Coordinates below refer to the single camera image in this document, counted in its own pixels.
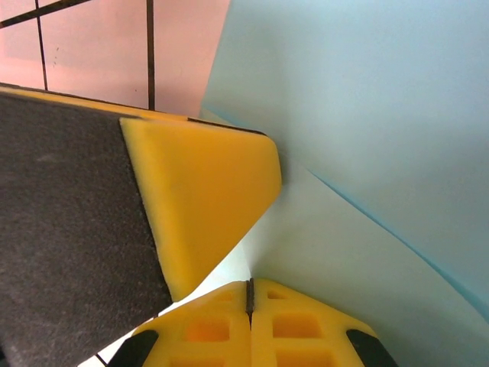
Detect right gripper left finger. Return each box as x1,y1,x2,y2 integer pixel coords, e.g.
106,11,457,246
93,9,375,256
114,280,252,367

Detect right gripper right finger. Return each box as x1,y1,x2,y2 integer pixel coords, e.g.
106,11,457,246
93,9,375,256
250,278,398,367

